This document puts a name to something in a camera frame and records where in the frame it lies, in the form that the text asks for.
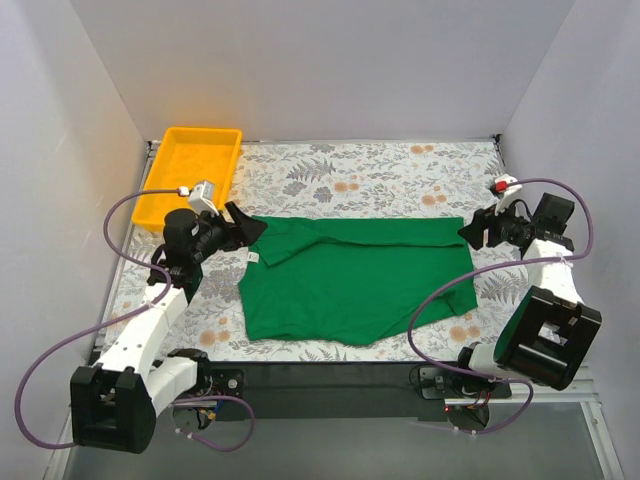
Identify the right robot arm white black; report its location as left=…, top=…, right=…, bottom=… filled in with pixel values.
left=452, top=193, right=602, bottom=398

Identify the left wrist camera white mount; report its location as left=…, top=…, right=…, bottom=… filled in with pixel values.
left=187, top=180, right=219, bottom=216

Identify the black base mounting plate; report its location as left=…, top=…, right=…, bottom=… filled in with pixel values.
left=209, top=361, right=511, bottom=422

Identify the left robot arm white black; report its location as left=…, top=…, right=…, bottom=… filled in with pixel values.
left=70, top=202, right=268, bottom=453

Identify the floral patterned table mat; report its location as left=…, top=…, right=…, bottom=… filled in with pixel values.
left=99, top=140, right=561, bottom=363

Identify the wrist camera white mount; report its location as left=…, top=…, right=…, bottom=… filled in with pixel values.
left=491, top=174, right=522, bottom=215
left=187, top=180, right=219, bottom=216

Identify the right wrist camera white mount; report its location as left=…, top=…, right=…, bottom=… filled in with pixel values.
left=491, top=174, right=522, bottom=215

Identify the purple cable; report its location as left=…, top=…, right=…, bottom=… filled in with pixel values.
left=407, top=177, right=595, bottom=434
left=13, top=185, right=256, bottom=453

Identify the yellow plastic bin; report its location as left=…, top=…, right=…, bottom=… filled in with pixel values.
left=132, top=127, right=242, bottom=232

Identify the green t-shirt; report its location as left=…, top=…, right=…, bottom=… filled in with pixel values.
left=239, top=217, right=473, bottom=346

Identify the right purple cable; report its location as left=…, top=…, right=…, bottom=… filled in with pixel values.
left=407, top=177, right=595, bottom=434

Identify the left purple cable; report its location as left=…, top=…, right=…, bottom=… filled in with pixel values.
left=13, top=185, right=256, bottom=453

